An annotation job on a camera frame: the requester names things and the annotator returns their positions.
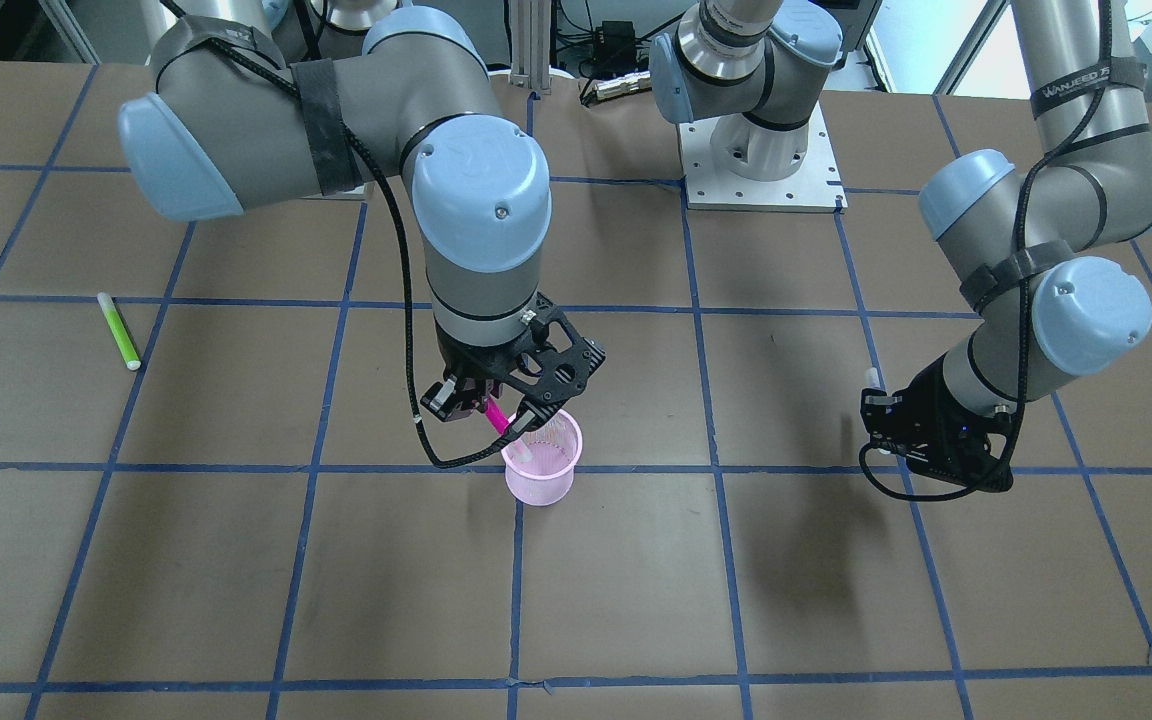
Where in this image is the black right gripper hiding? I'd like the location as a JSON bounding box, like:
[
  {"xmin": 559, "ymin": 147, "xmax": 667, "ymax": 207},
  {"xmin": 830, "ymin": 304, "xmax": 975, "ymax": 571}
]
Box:
[{"xmin": 420, "ymin": 293, "xmax": 607, "ymax": 437}]

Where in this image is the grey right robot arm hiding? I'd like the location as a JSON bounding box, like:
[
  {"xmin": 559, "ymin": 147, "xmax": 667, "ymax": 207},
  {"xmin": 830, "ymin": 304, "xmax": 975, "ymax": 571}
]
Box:
[{"xmin": 118, "ymin": 5, "xmax": 605, "ymax": 433}]

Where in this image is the pink highlighter pen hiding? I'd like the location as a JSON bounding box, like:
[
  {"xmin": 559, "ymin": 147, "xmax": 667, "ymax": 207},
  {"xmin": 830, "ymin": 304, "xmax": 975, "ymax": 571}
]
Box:
[{"xmin": 483, "ymin": 395, "xmax": 511, "ymax": 435}]

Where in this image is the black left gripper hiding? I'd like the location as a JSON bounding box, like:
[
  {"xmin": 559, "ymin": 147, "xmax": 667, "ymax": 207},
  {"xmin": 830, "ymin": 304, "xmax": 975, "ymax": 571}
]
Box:
[{"xmin": 861, "ymin": 359, "xmax": 1018, "ymax": 491}]

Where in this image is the green highlighter pen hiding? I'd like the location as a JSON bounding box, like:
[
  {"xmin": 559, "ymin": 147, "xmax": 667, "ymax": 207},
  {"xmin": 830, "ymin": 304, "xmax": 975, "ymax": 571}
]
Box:
[{"xmin": 96, "ymin": 291, "xmax": 142, "ymax": 372}]

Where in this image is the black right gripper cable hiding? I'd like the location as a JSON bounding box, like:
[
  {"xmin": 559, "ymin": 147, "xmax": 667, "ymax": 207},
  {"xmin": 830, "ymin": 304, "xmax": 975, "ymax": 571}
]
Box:
[{"xmin": 161, "ymin": 0, "xmax": 517, "ymax": 470}]

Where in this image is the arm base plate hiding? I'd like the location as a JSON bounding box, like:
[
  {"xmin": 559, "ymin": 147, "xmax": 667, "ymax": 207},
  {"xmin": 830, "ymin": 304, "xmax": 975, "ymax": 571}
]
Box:
[{"xmin": 679, "ymin": 104, "xmax": 849, "ymax": 213}]

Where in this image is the pink mesh pen cup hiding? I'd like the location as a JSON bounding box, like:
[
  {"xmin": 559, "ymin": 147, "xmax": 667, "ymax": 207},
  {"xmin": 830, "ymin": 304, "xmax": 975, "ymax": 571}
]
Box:
[{"xmin": 502, "ymin": 410, "xmax": 584, "ymax": 507}]

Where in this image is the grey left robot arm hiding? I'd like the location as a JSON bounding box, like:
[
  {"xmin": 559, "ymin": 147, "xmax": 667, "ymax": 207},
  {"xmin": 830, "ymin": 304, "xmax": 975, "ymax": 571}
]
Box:
[{"xmin": 861, "ymin": 1, "xmax": 1152, "ymax": 498}]

